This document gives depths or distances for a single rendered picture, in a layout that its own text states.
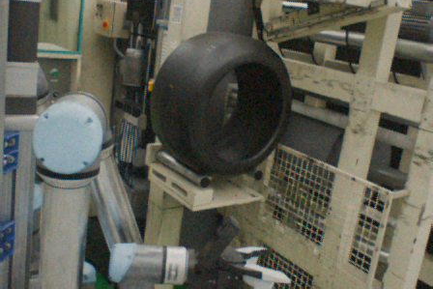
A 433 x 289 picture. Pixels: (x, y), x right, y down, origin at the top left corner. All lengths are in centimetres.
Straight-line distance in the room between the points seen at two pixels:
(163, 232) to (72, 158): 156
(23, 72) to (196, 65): 75
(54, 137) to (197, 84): 97
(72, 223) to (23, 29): 49
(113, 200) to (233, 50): 93
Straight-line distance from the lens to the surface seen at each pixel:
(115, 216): 110
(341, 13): 204
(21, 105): 126
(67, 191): 94
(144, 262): 101
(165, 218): 238
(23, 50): 124
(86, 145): 88
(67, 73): 239
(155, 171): 221
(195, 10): 218
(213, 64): 180
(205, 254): 103
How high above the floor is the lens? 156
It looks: 13 degrees down
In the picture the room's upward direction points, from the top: 8 degrees clockwise
